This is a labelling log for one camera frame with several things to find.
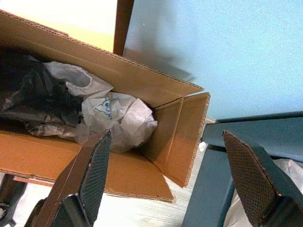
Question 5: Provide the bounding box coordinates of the black plastic bag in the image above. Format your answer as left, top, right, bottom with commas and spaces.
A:
0, 46, 83, 138

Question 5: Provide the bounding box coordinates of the brown cardboard box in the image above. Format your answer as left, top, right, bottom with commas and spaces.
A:
0, 9, 211, 203

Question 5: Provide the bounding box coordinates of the teal upholstered bed frame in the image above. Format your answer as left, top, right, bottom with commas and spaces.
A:
184, 111, 303, 227

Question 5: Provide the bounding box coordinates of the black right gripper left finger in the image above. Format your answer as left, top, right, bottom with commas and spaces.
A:
23, 129, 112, 227

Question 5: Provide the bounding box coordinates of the crumpled white paper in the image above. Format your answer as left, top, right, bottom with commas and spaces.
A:
111, 98, 159, 153

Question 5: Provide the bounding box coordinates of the white plastic bag blue print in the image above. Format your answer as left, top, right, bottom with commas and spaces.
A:
44, 61, 133, 145

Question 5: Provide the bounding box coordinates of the dark brown door frame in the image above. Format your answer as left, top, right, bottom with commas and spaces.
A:
113, 0, 135, 57

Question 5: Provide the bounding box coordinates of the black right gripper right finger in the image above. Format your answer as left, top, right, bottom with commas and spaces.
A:
222, 129, 303, 227

